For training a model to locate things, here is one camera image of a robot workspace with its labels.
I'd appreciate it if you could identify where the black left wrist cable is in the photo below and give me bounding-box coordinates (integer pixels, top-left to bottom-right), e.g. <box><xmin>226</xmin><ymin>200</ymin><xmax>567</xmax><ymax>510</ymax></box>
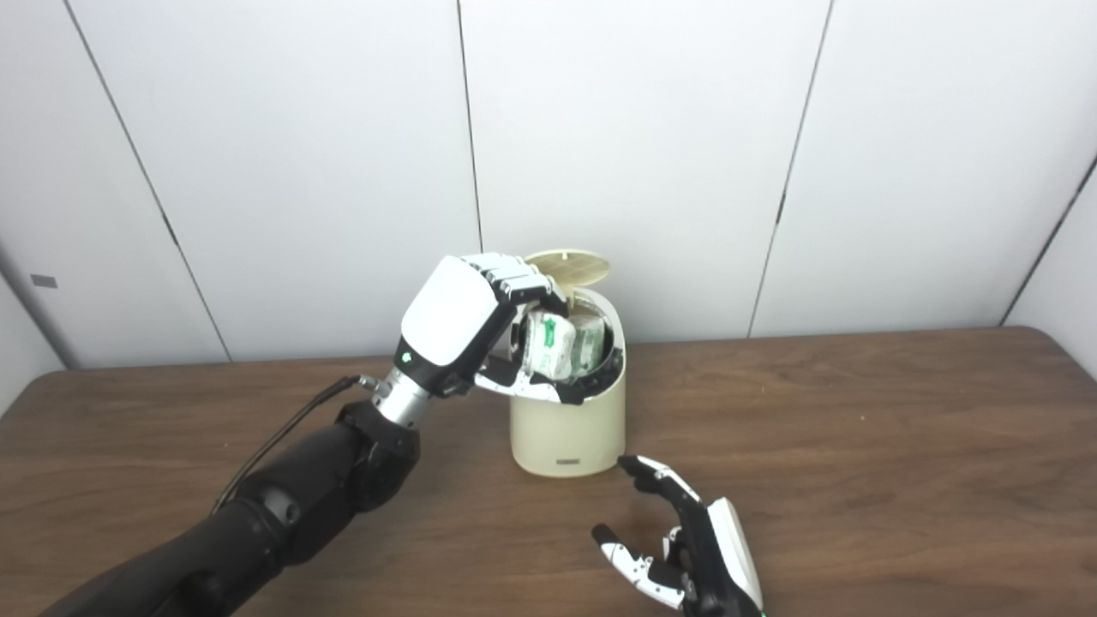
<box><xmin>210</xmin><ymin>374</ymin><xmax>382</xmax><ymax>515</ymax></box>

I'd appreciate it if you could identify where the cream-colored lidded bin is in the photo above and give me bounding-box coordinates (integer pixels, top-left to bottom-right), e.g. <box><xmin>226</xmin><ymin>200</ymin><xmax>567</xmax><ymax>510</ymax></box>
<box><xmin>509</xmin><ymin>249</ymin><xmax>627</xmax><ymax>478</ymax></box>

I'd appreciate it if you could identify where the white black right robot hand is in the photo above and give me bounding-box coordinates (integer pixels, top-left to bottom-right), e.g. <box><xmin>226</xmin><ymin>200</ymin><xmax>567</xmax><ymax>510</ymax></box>
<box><xmin>591</xmin><ymin>454</ymin><xmax>765</xmax><ymax>617</ymax></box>

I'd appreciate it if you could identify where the green white milk carton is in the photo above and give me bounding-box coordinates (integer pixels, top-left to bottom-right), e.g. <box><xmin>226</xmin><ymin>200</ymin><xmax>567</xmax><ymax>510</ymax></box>
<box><xmin>519</xmin><ymin>308</ymin><xmax>611</xmax><ymax>382</ymax></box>

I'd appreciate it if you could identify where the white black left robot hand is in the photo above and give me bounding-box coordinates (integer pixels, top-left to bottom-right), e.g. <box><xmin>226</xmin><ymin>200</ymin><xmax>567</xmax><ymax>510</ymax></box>
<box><xmin>393</xmin><ymin>254</ymin><xmax>614</xmax><ymax>405</ymax></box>

